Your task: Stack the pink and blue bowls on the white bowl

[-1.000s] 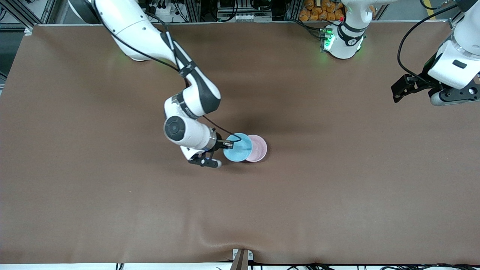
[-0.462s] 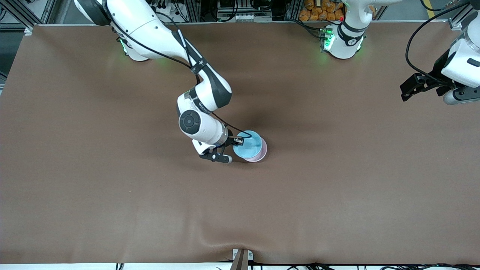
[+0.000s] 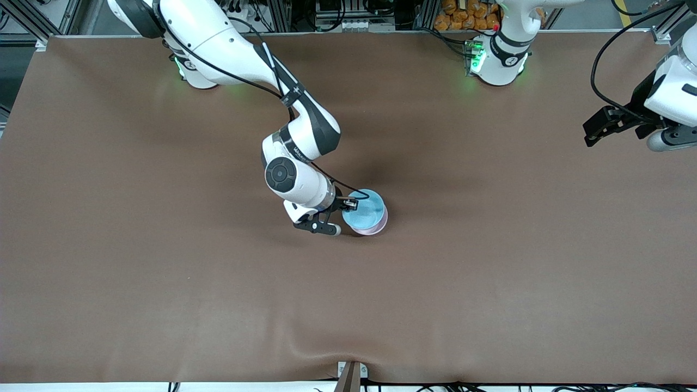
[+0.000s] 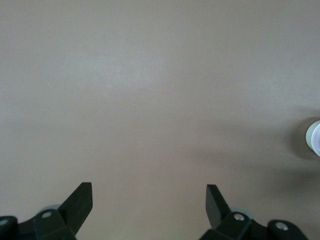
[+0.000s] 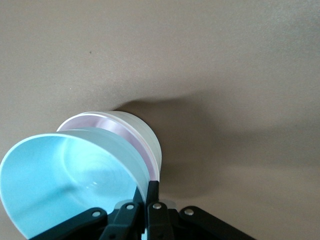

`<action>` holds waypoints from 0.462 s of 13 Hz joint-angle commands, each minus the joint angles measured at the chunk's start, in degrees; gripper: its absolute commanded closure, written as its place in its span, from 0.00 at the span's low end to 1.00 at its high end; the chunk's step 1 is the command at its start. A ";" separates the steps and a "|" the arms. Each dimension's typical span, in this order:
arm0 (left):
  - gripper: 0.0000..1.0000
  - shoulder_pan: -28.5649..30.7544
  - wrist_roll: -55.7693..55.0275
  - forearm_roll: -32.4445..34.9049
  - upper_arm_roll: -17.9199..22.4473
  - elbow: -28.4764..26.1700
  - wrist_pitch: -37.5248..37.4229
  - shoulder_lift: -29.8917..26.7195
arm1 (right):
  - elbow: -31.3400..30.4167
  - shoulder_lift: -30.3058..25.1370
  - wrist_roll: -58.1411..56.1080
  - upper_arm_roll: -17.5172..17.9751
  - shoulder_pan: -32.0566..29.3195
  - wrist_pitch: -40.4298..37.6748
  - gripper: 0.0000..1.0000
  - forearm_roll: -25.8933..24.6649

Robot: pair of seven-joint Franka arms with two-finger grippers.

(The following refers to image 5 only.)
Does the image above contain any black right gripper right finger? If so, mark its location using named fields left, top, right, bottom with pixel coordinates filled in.
left=146, top=179, right=176, bottom=240

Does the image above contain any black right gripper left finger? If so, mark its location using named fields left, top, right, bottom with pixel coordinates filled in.
left=99, top=186, right=146, bottom=240

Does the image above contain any light blue bowl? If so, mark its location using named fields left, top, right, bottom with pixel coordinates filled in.
left=0, top=126, right=151, bottom=240

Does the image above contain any pink bowl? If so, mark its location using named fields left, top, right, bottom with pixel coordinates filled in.
left=56, top=112, right=161, bottom=183

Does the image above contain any white bowl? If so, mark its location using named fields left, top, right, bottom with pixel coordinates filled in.
left=56, top=110, right=164, bottom=185

